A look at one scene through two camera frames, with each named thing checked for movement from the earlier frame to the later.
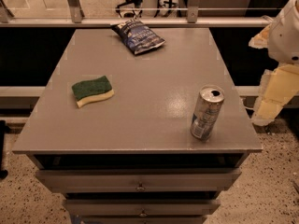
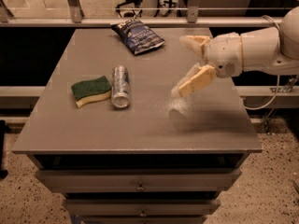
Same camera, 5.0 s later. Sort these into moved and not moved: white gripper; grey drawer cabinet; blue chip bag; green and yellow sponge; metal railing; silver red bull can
Moved: white gripper; silver red bull can
Not moved: blue chip bag; green and yellow sponge; metal railing; grey drawer cabinet
